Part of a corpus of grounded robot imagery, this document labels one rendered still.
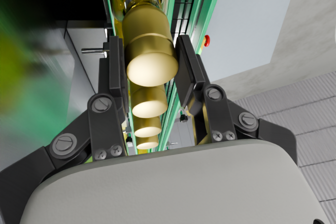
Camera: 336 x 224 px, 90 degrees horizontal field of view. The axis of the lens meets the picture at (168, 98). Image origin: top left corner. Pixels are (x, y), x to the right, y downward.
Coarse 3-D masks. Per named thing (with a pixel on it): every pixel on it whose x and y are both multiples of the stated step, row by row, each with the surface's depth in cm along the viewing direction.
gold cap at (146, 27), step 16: (128, 16) 11; (144, 16) 11; (160, 16) 11; (128, 32) 11; (144, 32) 10; (160, 32) 10; (128, 48) 10; (144, 48) 9; (160, 48) 9; (128, 64) 10; (144, 64) 10; (160, 64) 10; (176, 64) 10; (144, 80) 11; (160, 80) 11
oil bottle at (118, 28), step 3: (114, 18) 18; (114, 21) 18; (117, 21) 18; (114, 24) 18; (117, 24) 18; (120, 24) 17; (114, 27) 18; (117, 27) 18; (120, 27) 17; (117, 30) 18; (120, 30) 17; (117, 33) 18; (120, 33) 17; (120, 36) 18; (123, 45) 18
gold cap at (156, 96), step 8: (136, 88) 15; (144, 88) 15; (152, 88) 15; (160, 88) 15; (136, 96) 15; (144, 96) 14; (152, 96) 14; (160, 96) 15; (136, 104) 14; (144, 104) 14; (152, 104) 15; (160, 104) 15; (136, 112) 15; (144, 112) 16; (152, 112) 16; (160, 112) 16
